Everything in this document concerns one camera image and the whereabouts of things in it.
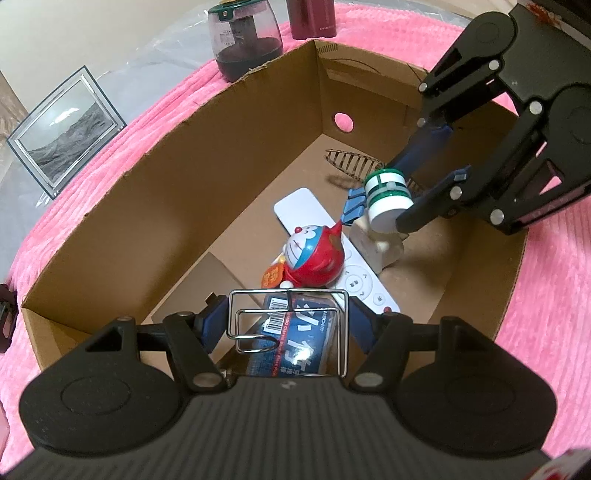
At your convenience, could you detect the maroon tumbler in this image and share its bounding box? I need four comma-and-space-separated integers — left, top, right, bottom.
285, 0, 338, 41

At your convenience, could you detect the blue cotton swab box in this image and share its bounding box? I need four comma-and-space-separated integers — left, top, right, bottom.
245, 291, 342, 379

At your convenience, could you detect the blue binder clips bundle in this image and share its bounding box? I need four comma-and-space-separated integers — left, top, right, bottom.
342, 186, 371, 225

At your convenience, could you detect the red and blue cat toy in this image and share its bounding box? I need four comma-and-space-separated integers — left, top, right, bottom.
261, 224, 346, 291

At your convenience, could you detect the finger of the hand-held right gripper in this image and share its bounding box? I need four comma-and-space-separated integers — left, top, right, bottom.
395, 98, 591, 236
387, 10, 519, 180

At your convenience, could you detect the pink ribbed blanket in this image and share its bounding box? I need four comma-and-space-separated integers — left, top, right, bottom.
0, 0, 591, 462

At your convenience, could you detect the metal wire holder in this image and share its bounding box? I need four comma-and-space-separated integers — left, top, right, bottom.
227, 288, 350, 378

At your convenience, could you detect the silver picture frame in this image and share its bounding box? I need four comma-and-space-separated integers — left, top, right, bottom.
7, 66, 127, 200

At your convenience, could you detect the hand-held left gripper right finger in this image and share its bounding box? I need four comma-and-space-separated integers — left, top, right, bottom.
348, 296, 514, 394

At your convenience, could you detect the small tan box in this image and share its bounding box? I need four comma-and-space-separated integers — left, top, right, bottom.
148, 251, 245, 326

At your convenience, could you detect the dark glass jar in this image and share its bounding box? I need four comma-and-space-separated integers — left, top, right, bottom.
206, 0, 283, 83

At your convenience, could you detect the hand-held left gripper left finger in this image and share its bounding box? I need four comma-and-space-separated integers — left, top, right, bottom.
59, 293, 230, 394

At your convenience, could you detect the white two-pin charger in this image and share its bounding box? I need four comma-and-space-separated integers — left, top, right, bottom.
348, 215, 407, 274

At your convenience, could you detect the brown cardboard box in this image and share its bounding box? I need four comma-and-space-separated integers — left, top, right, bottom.
21, 39, 529, 374

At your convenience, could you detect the white remote control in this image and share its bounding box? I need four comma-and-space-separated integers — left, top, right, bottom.
273, 187, 402, 315

